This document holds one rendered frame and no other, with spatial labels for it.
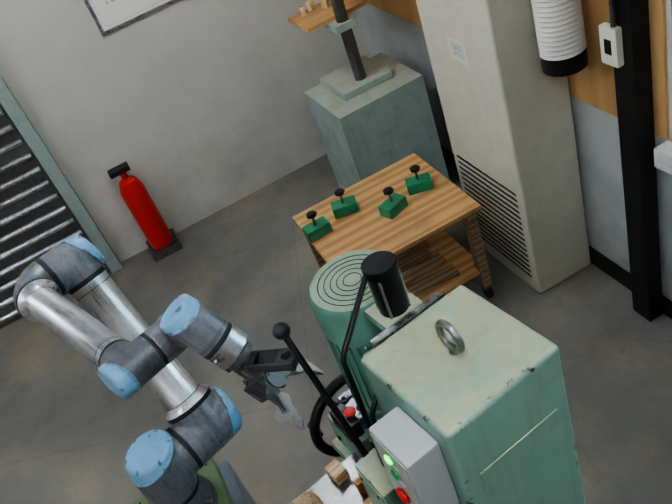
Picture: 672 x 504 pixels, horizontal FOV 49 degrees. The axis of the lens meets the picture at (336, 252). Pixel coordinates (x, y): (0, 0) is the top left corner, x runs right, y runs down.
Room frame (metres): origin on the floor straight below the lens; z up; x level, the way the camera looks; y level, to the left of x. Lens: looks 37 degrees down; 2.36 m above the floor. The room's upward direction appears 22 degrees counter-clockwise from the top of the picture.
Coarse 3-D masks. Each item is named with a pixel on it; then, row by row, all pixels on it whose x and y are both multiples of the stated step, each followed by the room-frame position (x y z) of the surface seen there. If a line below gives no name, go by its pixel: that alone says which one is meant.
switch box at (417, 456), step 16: (384, 416) 0.75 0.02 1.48; (400, 416) 0.73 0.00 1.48; (384, 432) 0.72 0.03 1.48; (400, 432) 0.71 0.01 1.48; (416, 432) 0.70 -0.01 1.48; (384, 448) 0.69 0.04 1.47; (400, 448) 0.68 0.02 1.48; (416, 448) 0.67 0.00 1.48; (432, 448) 0.66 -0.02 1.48; (384, 464) 0.73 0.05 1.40; (400, 464) 0.66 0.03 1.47; (416, 464) 0.65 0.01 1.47; (432, 464) 0.66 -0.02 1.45; (416, 480) 0.65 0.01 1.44; (432, 480) 0.65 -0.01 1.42; (448, 480) 0.66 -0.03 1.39; (416, 496) 0.65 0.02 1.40; (432, 496) 0.65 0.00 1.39; (448, 496) 0.66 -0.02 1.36
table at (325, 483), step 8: (336, 440) 1.25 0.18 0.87; (336, 448) 1.23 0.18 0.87; (344, 448) 1.21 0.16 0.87; (344, 456) 1.19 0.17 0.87; (352, 456) 1.16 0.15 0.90; (344, 464) 1.14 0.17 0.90; (352, 464) 1.14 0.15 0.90; (352, 472) 1.11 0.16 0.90; (320, 480) 1.13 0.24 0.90; (328, 480) 1.12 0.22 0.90; (352, 480) 1.09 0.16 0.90; (312, 488) 1.11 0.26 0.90; (320, 488) 1.10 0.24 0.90; (328, 488) 1.10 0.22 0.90; (336, 488) 1.09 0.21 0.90; (344, 488) 1.08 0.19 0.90; (352, 488) 1.07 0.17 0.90; (320, 496) 1.08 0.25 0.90; (328, 496) 1.08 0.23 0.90; (336, 496) 1.07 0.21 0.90; (344, 496) 1.06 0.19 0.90; (352, 496) 1.05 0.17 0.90; (360, 496) 1.04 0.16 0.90
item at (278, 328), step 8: (280, 328) 1.08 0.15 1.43; (288, 328) 1.08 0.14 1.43; (280, 336) 1.07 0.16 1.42; (288, 336) 1.07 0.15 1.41; (288, 344) 1.06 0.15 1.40; (296, 352) 1.05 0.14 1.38; (304, 360) 1.04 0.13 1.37; (304, 368) 1.03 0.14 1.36; (312, 376) 1.02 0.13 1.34; (320, 384) 1.01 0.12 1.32; (320, 392) 1.00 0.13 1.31; (328, 400) 0.99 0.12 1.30; (336, 408) 0.98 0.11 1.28; (336, 416) 0.97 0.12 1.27; (344, 424) 0.96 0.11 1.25; (352, 432) 0.94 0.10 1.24; (352, 440) 0.94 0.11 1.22; (360, 440) 0.94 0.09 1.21; (360, 448) 0.92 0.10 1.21
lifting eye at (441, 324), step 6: (438, 324) 0.79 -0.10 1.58; (444, 324) 0.78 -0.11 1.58; (450, 324) 0.77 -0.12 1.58; (438, 330) 0.79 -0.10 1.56; (450, 330) 0.76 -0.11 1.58; (456, 330) 0.76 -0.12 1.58; (444, 336) 0.79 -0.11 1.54; (456, 336) 0.75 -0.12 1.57; (444, 342) 0.79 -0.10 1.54; (450, 342) 0.78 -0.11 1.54; (456, 342) 0.75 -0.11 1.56; (462, 342) 0.75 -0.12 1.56; (450, 348) 0.77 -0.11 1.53; (456, 348) 0.76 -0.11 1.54; (462, 348) 0.75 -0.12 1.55; (450, 354) 0.77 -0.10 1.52; (456, 354) 0.77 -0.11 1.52
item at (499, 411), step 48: (432, 336) 0.82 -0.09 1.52; (480, 336) 0.79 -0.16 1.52; (528, 336) 0.75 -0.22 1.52; (384, 384) 0.78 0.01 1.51; (432, 384) 0.73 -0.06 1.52; (480, 384) 0.70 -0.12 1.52; (528, 384) 0.69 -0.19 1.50; (432, 432) 0.67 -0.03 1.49; (480, 432) 0.65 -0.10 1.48; (528, 432) 0.68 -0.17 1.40; (480, 480) 0.65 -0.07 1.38; (528, 480) 0.67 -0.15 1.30; (576, 480) 0.71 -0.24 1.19
